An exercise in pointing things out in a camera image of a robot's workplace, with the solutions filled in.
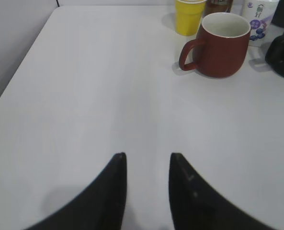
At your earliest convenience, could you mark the yellow paper cup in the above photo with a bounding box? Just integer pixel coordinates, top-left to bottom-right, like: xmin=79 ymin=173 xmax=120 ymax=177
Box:
xmin=175 ymin=0 xmax=206 ymax=36

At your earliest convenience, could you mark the black ceramic mug front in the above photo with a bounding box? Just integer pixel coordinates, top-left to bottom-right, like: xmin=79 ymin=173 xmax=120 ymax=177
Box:
xmin=265 ymin=14 xmax=284 ymax=82

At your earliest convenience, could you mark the red ceramic mug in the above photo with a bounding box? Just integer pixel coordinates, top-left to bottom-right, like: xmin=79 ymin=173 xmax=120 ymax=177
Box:
xmin=179 ymin=12 xmax=250 ymax=78

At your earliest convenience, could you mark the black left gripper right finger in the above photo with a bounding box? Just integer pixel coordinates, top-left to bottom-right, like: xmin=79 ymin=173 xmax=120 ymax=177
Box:
xmin=169 ymin=153 xmax=270 ymax=230

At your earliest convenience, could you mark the white yogurt bottle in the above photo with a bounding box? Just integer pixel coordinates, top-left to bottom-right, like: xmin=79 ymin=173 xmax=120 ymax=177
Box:
xmin=241 ymin=0 xmax=279 ymax=47

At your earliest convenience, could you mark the brown drink bottle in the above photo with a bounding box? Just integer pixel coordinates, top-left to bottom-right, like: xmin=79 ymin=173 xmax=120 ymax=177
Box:
xmin=204 ymin=0 xmax=233 ymax=16

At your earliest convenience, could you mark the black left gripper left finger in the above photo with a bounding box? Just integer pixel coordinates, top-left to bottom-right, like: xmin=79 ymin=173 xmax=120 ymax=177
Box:
xmin=30 ymin=152 xmax=127 ymax=230

